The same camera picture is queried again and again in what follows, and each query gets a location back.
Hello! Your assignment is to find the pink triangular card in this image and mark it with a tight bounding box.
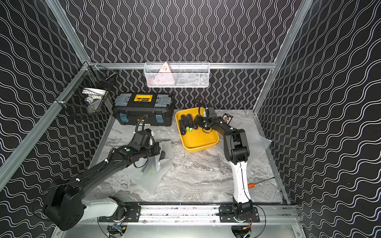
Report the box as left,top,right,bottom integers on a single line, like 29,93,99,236
152,62,175,86

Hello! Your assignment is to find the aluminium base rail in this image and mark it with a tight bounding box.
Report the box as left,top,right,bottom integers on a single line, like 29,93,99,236
79,204,298,227

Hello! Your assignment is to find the clear zip-top bag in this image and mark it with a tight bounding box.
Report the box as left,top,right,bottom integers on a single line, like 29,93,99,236
125,141,174,195
247,132,271,165

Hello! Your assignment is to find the black toolbox with blue latches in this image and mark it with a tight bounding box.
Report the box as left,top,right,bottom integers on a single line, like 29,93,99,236
113,93,174,127

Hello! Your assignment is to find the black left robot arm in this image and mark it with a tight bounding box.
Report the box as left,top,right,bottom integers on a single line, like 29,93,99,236
42,129,160,231

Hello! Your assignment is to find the yellow plastic bin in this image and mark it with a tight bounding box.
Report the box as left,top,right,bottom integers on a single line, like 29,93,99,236
175,108,220,153

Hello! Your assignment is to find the small black picture card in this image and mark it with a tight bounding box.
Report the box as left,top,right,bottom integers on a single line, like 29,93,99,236
223,113,233,124

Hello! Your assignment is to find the white wire basket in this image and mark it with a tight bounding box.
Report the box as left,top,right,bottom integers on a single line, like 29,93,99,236
143,61,210,88

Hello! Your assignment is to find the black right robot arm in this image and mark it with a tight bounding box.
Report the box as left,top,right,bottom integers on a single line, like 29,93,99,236
198,105,253,221

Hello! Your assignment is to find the orange handled screwdriver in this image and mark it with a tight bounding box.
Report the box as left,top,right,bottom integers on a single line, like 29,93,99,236
248,177,275,189

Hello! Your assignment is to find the pile of toy eggplants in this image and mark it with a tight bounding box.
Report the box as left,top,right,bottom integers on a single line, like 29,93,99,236
178,114,200,135

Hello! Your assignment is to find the black wire basket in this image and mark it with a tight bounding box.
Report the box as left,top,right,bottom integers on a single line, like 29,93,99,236
56,61,117,121

